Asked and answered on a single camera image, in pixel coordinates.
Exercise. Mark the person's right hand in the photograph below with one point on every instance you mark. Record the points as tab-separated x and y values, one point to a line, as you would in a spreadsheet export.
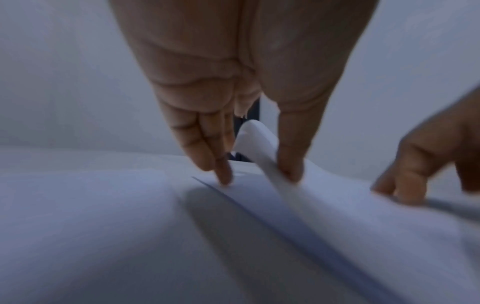
431	154

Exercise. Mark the black wardrobe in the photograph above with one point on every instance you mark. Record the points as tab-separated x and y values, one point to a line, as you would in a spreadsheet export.
244	139

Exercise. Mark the person's left hand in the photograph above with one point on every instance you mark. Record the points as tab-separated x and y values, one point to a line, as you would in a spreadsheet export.
240	53

